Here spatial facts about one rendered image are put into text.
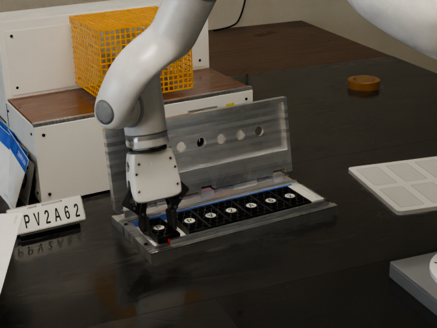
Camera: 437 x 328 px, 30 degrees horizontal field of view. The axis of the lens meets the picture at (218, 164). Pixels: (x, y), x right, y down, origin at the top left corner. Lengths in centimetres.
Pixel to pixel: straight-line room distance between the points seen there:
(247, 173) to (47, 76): 55
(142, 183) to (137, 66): 24
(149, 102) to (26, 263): 40
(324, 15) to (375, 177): 197
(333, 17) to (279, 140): 203
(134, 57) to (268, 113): 47
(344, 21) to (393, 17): 256
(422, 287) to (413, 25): 45
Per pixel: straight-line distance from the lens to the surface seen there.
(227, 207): 174
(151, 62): 148
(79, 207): 177
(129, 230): 168
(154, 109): 157
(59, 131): 183
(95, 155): 187
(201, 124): 178
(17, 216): 160
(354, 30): 395
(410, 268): 152
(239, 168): 183
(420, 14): 135
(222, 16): 363
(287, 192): 181
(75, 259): 163
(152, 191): 160
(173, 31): 149
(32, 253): 168
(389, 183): 194
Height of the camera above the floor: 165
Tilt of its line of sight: 21 degrees down
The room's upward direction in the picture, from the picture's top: 1 degrees counter-clockwise
